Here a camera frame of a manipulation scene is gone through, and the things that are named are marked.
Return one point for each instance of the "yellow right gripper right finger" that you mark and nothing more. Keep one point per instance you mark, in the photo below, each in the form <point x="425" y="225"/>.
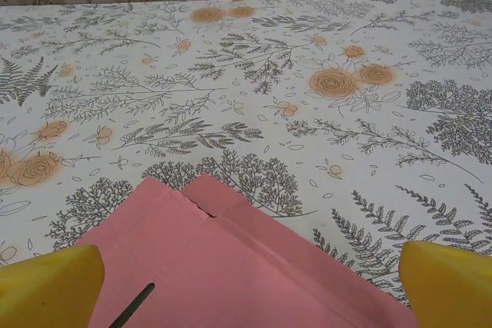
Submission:
<point x="449" y="289"/>

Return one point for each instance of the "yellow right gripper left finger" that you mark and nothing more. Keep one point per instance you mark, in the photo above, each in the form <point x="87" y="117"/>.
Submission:
<point x="46" y="289"/>

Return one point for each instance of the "pink paper box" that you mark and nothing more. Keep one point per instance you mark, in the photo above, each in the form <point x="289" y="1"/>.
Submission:
<point x="230" y="274"/>

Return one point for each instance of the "floral tablecloth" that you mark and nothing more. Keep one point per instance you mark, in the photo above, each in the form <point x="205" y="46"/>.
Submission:
<point x="246" y="93"/>

